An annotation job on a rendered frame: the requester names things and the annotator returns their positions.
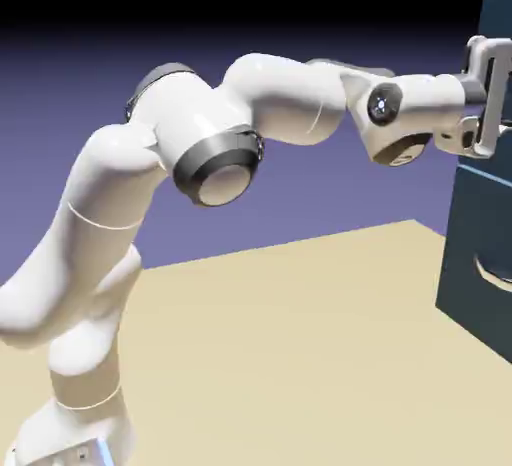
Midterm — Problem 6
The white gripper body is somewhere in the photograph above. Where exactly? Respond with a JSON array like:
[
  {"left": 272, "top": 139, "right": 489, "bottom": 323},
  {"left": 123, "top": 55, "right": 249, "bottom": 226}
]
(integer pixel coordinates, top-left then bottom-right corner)
[{"left": 464, "top": 35, "right": 512, "bottom": 160}]

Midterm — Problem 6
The dark blue cabinet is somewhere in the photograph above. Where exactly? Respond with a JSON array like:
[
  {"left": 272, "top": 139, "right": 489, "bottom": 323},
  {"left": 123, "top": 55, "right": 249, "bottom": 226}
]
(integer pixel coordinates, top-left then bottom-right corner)
[{"left": 434, "top": 0, "right": 512, "bottom": 366}]

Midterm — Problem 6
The curved silver drawer handle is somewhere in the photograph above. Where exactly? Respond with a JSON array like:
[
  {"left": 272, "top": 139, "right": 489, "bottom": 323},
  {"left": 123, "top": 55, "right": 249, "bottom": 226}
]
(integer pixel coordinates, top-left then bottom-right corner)
[{"left": 472, "top": 253, "right": 512, "bottom": 296}]

